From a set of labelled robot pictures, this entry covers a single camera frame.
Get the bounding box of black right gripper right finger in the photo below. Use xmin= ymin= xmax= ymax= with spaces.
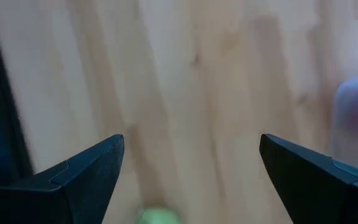
xmin=259 ymin=133 xmax=358 ymax=224

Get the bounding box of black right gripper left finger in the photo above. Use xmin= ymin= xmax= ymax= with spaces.
xmin=0 ymin=133 xmax=126 ymax=224

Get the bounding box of round light green fruit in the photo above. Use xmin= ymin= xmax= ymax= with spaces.
xmin=134 ymin=206 xmax=183 ymax=224

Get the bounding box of clear plastic bin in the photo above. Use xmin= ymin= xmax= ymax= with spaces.
xmin=330 ymin=73 xmax=358 ymax=174

